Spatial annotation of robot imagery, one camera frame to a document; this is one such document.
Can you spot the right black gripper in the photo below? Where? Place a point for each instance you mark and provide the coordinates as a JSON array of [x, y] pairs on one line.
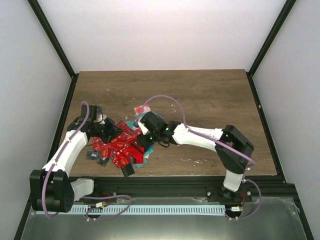
[[145, 144]]

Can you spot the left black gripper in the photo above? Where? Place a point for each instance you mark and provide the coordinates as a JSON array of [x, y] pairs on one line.
[[114, 131]]

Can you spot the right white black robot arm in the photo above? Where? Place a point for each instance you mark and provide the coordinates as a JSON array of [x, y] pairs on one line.
[[232, 147]]

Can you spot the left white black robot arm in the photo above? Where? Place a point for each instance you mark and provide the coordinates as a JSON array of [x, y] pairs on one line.
[[51, 190]]

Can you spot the teal card front pile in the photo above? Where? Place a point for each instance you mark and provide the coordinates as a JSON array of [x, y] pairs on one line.
[[141, 158]]

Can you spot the teal card pile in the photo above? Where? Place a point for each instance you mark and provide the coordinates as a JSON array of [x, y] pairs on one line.
[[132, 125], [141, 158]]

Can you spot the red card left pile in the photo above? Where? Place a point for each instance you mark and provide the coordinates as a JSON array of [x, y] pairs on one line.
[[125, 143]]

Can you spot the white red circle card top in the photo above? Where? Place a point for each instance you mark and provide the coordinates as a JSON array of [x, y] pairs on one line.
[[142, 109]]

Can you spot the teal card upper pile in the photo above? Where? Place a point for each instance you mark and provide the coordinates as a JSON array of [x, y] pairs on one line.
[[132, 125]]

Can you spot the black card low left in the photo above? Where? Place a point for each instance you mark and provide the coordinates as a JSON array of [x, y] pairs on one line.
[[102, 161]]

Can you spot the red VIP card front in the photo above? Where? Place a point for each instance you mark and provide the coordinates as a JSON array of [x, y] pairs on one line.
[[119, 160]]

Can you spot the black card at front edge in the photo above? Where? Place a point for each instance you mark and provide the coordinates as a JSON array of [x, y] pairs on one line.
[[127, 170]]

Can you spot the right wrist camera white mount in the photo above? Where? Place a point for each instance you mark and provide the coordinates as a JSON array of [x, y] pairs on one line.
[[144, 130]]

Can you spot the black aluminium frame rail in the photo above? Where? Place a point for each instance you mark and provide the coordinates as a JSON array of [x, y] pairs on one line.
[[210, 187]]

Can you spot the light blue slotted cable duct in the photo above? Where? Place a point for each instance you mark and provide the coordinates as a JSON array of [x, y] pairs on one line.
[[203, 210]]

